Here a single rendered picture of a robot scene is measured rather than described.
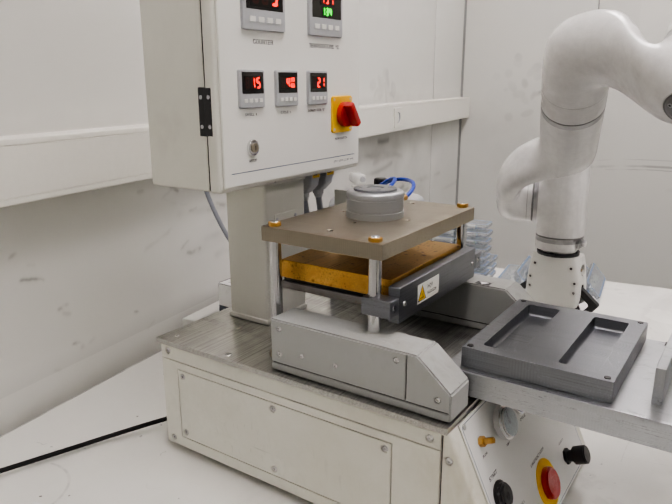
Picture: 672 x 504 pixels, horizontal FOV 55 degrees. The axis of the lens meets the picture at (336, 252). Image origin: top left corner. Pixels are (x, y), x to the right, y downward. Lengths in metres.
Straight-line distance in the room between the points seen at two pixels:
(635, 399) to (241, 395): 0.48
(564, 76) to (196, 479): 0.74
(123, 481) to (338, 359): 0.38
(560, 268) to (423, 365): 0.57
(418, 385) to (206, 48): 0.47
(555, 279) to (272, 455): 0.62
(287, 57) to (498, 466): 0.59
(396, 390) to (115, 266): 0.71
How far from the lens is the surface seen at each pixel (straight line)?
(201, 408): 0.96
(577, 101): 0.95
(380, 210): 0.85
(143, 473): 1.00
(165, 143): 0.89
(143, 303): 1.36
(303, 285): 0.85
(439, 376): 0.72
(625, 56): 0.84
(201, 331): 0.98
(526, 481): 0.86
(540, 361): 0.74
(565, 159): 1.05
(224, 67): 0.82
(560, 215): 1.19
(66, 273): 1.21
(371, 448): 0.79
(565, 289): 1.24
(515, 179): 1.12
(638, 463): 1.08
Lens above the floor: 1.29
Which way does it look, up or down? 15 degrees down
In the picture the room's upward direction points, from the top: straight up
